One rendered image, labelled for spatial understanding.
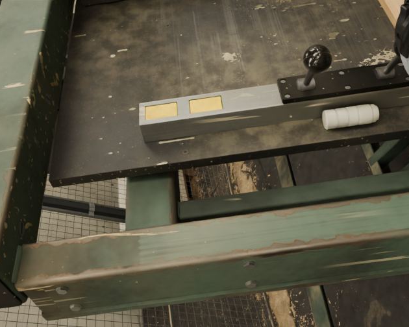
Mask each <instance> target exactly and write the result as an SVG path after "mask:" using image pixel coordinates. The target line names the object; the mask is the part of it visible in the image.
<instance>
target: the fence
mask: <svg viewBox="0 0 409 327"><path fill-rule="evenodd" d="M211 97H221V103H222V107H223V109H221V110H212V111H207V112H199V113H194V114H191V113H190V101H192V100H198V99H206V98H211ZM170 103H176V104H177V110H178V115H176V116H171V117H163V118H158V119H149V120H145V107H148V106H156V105H161V104H170ZM363 104H374V105H376V106H377V107H378V109H383V108H391V107H396V106H405V105H409V86H407V87H402V88H393V89H388V90H379V91H371V92H365V93H357V94H352V95H343V96H338V97H329V98H324V99H316V100H311V101H303V102H298V103H289V104H283V103H282V100H281V98H280V93H279V89H278V86H277V84H270V85H265V86H256V87H251V88H242V89H237V90H229V91H220V92H215V93H207V94H202V95H193V96H188V97H179V98H174V99H166V100H161V101H153V102H148V103H140V104H139V126H140V130H141V133H142V136H143V140H144V142H150V141H158V140H163V139H172V138H181V137H186V136H194V135H200V134H208V133H214V132H222V131H228V130H236V129H241V128H250V127H259V126H264V125H272V124H277V123H286V122H291V121H300V120H305V119H313V118H318V117H322V114H323V111H324V110H331V109H336V108H345V107H350V106H358V105H363Z"/></svg>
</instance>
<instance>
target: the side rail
mask: <svg viewBox="0 0 409 327"><path fill-rule="evenodd" d="M22 247H23V250H22V255H21V263H20V266H19V273H18V280H17V283H16V284H14V286H15V288H16V289H17V290H18V291H19V292H24V293H25V294H26V295H27V296H28V297H29V298H30V299H31V300H32V301H33V302H34V303H35V304H36V305H37V306H38V308H39V309H40V310H41V311H42V317H43V318H44V319H45V320H47V321H54V320H59V319H68V318H74V317H83V316H89V315H98V314H104V313H113V312H119V311H128V310H134V309H143V308H153V307H158V306H167V305H173V304H182V303H188V302H197V301H202V300H212V299H217V298H227V297H236V296H242V295H251V294H257V293H266V292H272V291H281V290H287V289H296V288H301V287H311V286H316V285H325V284H335V283H340V282H350V281H355V280H365V279H370V278H380V277H385V276H395V275H400V274H409V192H405V193H396V194H391V195H382V196H376V197H368V198H362V199H353V200H344V201H339V202H330V203H324V204H315V205H310V206H301V207H296V208H287V209H281V210H273V211H267V212H258V213H249V214H244V215H235V216H230V217H220V218H215V219H206V220H201V221H192V222H187V223H177V224H169V225H163V226H154V227H149V228H140V229H134V230H126V231H120V232H111V233H106V234H97V235H92V236H82V237H73V238H68V239H59V240H54V241H45V242H39V243H31V244H25V245H22Z"/></svg>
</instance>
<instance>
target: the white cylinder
mask: <svg viewBox="0 0 409 327"><path fill-rule="evenodd" d="M322 119H323V126H324V127H325V129H327V130H328V129H333V128H341V127H351V126H356V125H364V124H370V123H374V122H376V121H377V120H378V119H379V110H378V107H377V106H376V105H374V104H363V105H358V106H350V107H345V108H336V109H331V110H324V111H323V114H322Z"/></svg>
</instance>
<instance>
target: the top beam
mask: <svg viewBox="0 0 409 327"><path fill-rule="evenodd" d="M74 2H75V0H2V2H1V6H0V309H1V308H11V307H16V306H20V305H22V304H23V303H25V302H26V301H27V299H28V296H27V295H26V294H25V293H24V292H19V291H18V290H17V289H16V288H15V286H14V284H13V283H12V274H13V270H14V263H15V259H16V253H17V249H18V245H20V246H22V244H31V243H36V242H37V237H38V229H39V224H40V217H41V212H42V204H43V196H44V192H45V184H46V180H47V172H48V167H49V159H50V155H51V147H52V142H53V134H54V130H55V122H56V114H57V110H58V102H59V97H60V89H61V85H62V77H63V72H64V64H65V60H66V52H67V48H68V40H69V32H70V27H71V19H72V15H73V7H74Z"/></svg>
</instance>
